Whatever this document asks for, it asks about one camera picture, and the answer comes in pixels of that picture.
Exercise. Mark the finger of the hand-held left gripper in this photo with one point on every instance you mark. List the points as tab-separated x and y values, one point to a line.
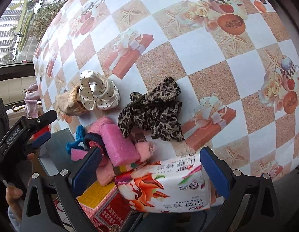
41	139
43	118

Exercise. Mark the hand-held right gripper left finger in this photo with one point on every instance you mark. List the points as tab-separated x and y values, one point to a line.
87	171

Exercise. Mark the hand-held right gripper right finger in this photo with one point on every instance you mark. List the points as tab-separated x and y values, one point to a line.
213	171

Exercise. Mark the pink foam block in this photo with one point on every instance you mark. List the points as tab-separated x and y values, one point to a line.
118	145
78	155

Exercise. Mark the beige knit cloth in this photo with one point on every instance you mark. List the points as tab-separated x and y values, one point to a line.
69	102

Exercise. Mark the blue cloth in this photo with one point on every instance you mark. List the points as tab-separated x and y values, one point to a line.
79	131

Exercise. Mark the pink knit sock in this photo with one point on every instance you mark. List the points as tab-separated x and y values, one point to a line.
101	125

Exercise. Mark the white polka dot scrunchie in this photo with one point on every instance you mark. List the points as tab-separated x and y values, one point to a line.
101	94

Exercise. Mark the leopard print scrunchie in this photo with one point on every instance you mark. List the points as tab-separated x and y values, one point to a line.
151	116

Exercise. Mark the person's left forearm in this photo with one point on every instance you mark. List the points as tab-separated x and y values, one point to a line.
14	222

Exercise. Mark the person's left hand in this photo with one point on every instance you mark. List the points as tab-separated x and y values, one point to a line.
14	195

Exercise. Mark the pink fluffy sock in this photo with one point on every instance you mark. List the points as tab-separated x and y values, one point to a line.
104	174

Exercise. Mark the pink hanging cloth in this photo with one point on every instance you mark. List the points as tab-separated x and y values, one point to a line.
32	99

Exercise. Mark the gold metal rack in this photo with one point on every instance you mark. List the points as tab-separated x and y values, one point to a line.
15	108

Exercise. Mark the red patterned box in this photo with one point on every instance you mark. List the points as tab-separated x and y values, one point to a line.
108	210

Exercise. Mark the floral tissue packet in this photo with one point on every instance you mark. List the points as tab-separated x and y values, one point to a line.
164	186

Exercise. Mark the checkered printed tablecloth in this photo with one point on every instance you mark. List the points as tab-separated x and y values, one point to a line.
212	53

